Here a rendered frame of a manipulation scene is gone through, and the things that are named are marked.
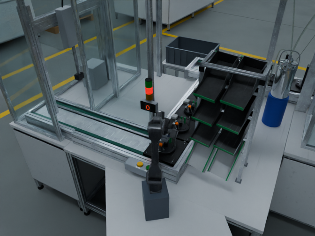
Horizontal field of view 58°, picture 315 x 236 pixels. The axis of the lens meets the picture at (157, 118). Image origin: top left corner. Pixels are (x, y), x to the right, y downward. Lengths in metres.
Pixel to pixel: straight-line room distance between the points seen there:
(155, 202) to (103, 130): 0.88
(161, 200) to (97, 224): 1.29
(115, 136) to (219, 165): 0.84
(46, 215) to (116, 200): 1.27
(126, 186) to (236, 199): 0.71
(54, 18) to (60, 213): 1.76
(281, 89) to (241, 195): 0.88
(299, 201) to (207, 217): 1.07
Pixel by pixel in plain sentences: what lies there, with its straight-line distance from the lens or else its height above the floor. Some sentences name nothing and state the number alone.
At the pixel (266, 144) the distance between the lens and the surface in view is 2.34.
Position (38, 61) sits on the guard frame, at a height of 1.55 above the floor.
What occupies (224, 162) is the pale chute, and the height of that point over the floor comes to 1.06.
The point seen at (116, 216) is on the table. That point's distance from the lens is 1.81.
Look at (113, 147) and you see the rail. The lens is 2.07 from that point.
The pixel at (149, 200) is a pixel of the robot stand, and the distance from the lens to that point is 1.62.
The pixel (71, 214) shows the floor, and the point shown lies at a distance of 2.96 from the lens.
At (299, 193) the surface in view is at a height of 0.49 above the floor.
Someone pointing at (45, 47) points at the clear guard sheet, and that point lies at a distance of 2.74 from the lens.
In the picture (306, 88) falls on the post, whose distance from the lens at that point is 2.70.
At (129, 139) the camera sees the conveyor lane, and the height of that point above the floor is 0.92.
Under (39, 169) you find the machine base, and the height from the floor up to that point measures 0.38.
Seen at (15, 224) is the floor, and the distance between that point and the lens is 3.09.
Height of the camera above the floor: 2.36
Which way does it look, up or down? 37 degrees down
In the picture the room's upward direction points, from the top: 1 degrees counter-clockwise
